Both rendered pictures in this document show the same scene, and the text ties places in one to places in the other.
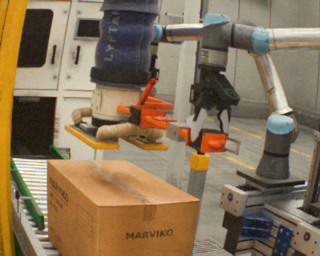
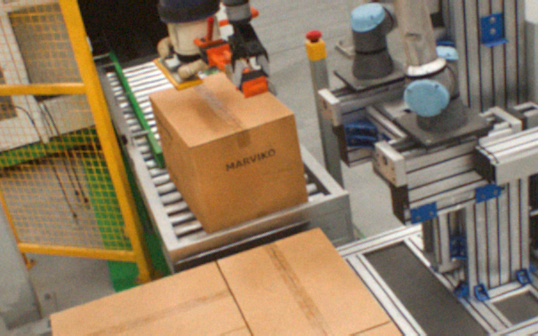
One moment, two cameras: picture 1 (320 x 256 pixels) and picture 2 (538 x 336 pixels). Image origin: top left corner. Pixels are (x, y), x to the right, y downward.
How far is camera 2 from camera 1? 1.19 m
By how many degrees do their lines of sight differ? 23
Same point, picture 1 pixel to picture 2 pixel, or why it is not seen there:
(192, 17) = not seen: outside the picture
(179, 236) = (284, 154)
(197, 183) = (317, 74)
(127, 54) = not seen: outside the picture
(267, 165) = (359, 65)
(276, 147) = (364, 44)
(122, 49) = not seen: outside the picture
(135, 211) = (228, 141)
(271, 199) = (374, 100)
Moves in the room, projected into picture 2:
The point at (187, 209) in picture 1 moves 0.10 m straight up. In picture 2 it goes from (283, 125) to (278, 100)
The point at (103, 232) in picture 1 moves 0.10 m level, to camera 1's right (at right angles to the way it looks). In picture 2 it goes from (202, 171) to (229, 169)
